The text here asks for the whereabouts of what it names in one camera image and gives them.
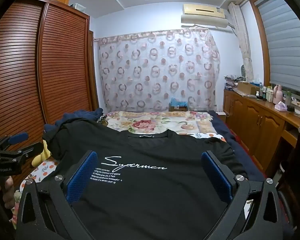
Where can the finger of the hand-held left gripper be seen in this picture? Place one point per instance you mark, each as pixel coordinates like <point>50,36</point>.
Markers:
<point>18,138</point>
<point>30,150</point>

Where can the circle patterned sheer curtain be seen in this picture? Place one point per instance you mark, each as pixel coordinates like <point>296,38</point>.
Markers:
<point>152,67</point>

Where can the pink tissue box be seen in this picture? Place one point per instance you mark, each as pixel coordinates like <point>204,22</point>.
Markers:
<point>281,107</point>

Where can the tied beige curtain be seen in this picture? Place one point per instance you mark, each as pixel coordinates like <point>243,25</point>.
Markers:
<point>241,35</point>

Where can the blue cloth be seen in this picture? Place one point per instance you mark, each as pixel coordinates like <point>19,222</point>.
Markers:
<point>178,102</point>

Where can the wooden window frame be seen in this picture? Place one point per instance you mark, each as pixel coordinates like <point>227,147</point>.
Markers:
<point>261,42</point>

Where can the small cardboard box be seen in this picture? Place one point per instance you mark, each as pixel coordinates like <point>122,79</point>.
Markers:
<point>178,108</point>

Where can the pile of folded cloths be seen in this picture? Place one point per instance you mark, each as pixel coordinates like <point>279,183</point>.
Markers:
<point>232,82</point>

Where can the clear plastic box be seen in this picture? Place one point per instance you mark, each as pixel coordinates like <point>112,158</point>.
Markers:
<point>77,6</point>

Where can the open cardboard box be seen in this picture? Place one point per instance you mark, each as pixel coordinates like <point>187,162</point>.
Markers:
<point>247,88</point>

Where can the green bottle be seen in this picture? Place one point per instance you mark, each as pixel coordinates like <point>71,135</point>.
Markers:
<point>288,97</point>

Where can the person's left hand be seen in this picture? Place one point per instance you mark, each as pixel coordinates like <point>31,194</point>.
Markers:
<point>8,191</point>

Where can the pink thermos bottle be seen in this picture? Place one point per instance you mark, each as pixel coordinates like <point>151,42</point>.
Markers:
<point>277,96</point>

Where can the black printed t-shirt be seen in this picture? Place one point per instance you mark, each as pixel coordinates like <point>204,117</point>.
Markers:
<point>150,192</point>

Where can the yellow plush toy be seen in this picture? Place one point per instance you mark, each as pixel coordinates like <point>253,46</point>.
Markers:
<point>41,156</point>

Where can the navy folded garment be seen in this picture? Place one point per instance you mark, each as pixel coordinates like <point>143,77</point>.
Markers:
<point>87,113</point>

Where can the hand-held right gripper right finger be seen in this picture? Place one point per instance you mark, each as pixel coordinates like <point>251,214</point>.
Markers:
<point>216,177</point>

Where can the wooden sideboard cabinet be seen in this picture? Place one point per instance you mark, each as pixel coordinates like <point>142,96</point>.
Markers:
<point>255,120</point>

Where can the beige wall air conditioner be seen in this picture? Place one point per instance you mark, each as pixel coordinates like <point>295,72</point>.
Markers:
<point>202,11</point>

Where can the grey window blind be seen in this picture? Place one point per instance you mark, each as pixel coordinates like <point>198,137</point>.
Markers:
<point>285,50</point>

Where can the group of cosmetic bottles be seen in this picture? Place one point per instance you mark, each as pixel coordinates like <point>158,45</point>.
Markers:
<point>265,95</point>

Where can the wooden louvered wardrobe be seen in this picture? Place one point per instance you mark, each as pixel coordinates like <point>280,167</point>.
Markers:
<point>52,67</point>

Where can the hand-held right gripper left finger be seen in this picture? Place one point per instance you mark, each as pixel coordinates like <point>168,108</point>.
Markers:
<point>81,177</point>

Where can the navy blanket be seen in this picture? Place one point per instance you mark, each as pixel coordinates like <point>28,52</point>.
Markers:
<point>240,150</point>

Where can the floral blanket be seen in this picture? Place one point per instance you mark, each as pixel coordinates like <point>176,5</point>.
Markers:
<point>152,123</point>

